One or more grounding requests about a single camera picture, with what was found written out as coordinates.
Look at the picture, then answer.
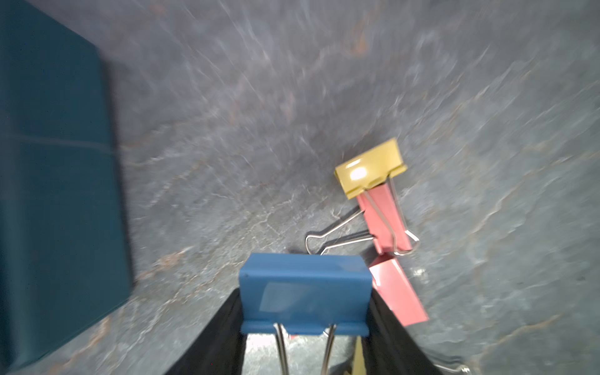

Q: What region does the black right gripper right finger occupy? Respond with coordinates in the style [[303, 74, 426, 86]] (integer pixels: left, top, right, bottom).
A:
[[362, 291, 441, 375]]

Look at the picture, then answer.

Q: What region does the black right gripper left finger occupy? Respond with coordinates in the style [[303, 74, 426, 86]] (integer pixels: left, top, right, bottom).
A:
[[166, 289, 247, 375]]

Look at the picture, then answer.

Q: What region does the teal drawer cabinet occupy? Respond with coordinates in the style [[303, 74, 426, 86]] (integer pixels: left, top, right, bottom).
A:
[[1, 1, 133, 373]]

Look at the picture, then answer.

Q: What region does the pink binder clip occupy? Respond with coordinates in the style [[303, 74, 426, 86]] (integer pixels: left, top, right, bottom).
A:
[[356, 183, 413, 255], [305, 210, 429, 327]]

